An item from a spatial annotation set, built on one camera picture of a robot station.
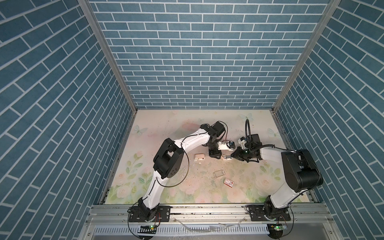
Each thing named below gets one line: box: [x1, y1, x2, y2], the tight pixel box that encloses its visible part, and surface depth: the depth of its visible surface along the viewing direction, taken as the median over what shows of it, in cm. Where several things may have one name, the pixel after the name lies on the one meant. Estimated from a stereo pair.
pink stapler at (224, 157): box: [221, 154, 233, 161], surface depth 95 cm
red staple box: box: [223, 177, 235, 188], surface depth 85 cm
